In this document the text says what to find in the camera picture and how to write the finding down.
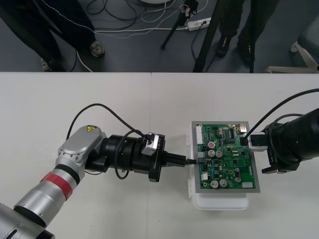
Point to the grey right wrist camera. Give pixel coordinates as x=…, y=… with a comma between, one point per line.
x=258, y=143

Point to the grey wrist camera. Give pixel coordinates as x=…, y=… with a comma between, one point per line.
x=258, y=143
x=149, y=145

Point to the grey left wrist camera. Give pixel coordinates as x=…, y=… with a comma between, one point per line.
x=149, y=145

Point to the white power strip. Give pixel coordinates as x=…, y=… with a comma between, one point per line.
x=197, y=24

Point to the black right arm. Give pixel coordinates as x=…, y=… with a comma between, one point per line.
x=304, y=137

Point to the small black tripod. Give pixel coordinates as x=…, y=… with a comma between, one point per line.
x=174, y=27

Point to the person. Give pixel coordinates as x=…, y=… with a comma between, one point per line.
x=62, y=25
x=245, y=30

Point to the silver and black left arm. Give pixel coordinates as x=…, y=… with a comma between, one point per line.
x=82, y=147

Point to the white round base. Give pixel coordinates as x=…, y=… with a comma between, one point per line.
x=157, y=1

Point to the green circuit board grey frame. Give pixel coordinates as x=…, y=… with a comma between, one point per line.
x=224, y=161

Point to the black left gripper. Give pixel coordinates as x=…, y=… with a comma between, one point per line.
x=157, y=166

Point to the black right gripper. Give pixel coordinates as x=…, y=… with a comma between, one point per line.
x=272, y=159

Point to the milky plastic box with lid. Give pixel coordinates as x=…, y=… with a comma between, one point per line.
x=221, y=203

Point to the white chair base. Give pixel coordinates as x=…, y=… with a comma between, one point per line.
x=302, y=56

